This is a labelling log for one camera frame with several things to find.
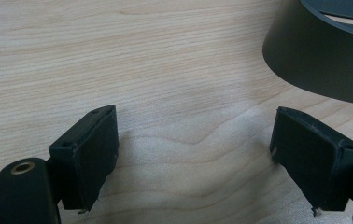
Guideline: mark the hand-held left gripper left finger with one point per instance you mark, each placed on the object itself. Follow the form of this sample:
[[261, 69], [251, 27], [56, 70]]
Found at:
[[86, 155]]

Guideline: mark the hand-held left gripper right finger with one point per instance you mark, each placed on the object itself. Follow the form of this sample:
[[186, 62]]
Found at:
[[311, 155]]

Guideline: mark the dark grey round container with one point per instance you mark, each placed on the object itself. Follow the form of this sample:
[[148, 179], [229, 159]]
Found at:
[[321, 53]]

